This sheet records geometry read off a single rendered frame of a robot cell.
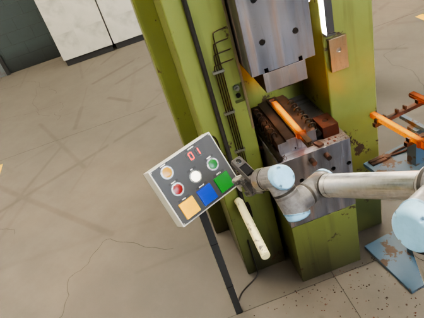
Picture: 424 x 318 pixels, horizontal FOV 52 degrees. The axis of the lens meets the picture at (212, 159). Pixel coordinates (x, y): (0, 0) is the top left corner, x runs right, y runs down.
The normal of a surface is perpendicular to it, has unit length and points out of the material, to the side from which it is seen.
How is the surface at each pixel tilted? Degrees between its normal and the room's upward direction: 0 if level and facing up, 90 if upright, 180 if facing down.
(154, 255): 0
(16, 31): 90
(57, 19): 90
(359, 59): 90
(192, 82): 90
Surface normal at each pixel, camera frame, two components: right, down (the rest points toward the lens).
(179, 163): 0.40, -0.11
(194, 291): -0.26, -0.78
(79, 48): 0.24, 0.52
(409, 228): -0.82, 0.40
